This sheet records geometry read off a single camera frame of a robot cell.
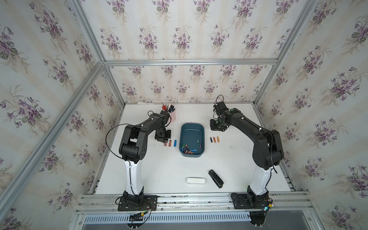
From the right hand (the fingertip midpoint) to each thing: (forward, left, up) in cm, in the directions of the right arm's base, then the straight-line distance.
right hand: (213, 128), depth 94 cm
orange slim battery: (-4, -2, -9) cm, 10 cm away
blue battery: (-7, +26, -8) cm, 28 cm away
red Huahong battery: (-8, +32, -7) cm, 34 cm away
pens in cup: (+17, +30, +1) cm, 34 cm away
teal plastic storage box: (-5, +14, -7) cm, 17 cm away
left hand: (-6, +31, -8) cm, 32 cm away
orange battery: (-3, -4, -9) cm, 10 cm away
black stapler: (-31, +1, -5) cm, 31 cm away
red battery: (-8, +29, -8) cm, 31 cm away
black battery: (-4, +1, -9) cm, 10 cm away
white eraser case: (-32, +12, -6) cm, 35 cm away
